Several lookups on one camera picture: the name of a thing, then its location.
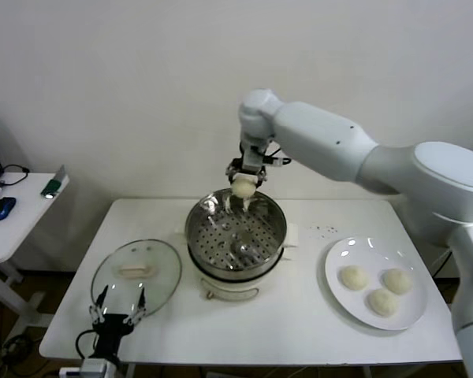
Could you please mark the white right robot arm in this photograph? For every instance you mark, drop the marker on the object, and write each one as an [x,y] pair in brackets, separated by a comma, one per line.
[319,134]

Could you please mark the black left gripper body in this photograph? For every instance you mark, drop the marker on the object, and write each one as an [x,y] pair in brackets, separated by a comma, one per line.
[108,328]

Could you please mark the scattered dark crumbs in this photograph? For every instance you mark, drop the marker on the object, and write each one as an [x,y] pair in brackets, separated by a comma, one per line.
[323,230]

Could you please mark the stainless steel steamer basket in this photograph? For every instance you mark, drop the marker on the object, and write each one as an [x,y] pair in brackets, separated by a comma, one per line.
[205,224]

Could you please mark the green and white box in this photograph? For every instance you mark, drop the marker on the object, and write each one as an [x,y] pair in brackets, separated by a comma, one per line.
[53,187]

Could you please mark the white round plate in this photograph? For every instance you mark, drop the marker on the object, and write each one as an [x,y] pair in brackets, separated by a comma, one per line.
[339,256]

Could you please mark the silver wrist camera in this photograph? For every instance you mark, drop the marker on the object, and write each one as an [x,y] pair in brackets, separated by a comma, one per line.
[253,159]
[92,367]

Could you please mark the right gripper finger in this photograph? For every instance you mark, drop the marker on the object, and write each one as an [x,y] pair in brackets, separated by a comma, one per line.
[262,179]
[230,172]

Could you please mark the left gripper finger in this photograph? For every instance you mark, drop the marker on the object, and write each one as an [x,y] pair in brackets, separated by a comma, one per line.
[142,297]
[101,297]

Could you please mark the blue computer mouse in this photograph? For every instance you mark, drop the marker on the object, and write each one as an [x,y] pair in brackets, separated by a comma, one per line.
[2,208]

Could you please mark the round glass pot lid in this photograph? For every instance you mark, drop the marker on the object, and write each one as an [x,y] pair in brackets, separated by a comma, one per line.
[157,252]

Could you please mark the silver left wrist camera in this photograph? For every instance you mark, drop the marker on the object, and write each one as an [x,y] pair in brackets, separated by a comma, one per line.
[92,367]

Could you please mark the white side table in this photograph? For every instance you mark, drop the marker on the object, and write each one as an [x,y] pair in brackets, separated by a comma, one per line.
[27,220]

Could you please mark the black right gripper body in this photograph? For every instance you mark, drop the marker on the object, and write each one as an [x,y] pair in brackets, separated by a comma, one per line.
[238,165]

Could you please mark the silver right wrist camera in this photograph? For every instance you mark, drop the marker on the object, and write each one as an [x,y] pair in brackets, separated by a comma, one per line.
[253,159]

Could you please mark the white steamed baozi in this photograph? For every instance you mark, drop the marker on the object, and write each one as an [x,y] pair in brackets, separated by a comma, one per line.
[383,302]
[354,277]
[397,280]
[243,187]

